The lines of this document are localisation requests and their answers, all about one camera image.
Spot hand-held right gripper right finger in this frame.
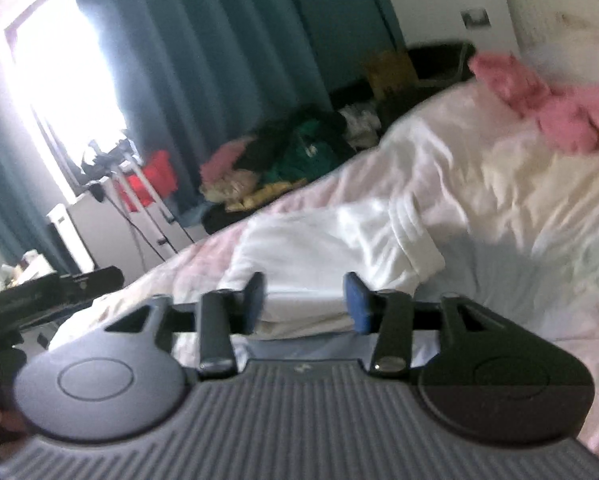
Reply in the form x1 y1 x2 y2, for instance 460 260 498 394
343 272 486 376

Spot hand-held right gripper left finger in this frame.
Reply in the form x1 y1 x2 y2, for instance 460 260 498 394
104 272 267 377

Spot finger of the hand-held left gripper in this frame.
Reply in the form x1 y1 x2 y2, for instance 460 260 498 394
30 266 125 313

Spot white pants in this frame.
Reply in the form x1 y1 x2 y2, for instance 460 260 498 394
224 197 446 341

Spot pile of dark clothes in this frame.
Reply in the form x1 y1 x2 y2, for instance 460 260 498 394
204 105 380 233

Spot slim white and black heater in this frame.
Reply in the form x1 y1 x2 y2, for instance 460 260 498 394
46 204 96 273

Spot cluster of cosmetic bottles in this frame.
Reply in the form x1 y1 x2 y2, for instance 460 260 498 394
0 252 55 293

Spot teal curtain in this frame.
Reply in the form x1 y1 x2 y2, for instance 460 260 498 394
0 125 80 281
67 0 405 196

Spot garment steamer stand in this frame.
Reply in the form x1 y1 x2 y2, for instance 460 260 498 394
82 137 195 261

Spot yellow floral cloth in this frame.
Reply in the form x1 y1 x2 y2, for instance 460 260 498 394
202 172 305 211

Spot red fabric bag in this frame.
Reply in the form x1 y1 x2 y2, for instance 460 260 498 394
117 150 176 206

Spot pink cloth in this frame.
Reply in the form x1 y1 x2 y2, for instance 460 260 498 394
200 139 253 186

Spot green garment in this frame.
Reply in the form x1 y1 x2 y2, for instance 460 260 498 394
267 120 353 181

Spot pink and white bed blanket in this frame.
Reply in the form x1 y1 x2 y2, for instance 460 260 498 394
44 77 599 466

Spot window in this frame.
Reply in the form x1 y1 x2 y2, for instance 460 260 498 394
0 0 130 196

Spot brown paper bag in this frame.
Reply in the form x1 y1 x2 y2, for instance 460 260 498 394
365 50 419 103

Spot pink fleece garment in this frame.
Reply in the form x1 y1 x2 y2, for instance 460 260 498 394
468 52 599 156

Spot white tufted headboard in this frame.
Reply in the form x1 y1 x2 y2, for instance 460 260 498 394
499 0 599 61

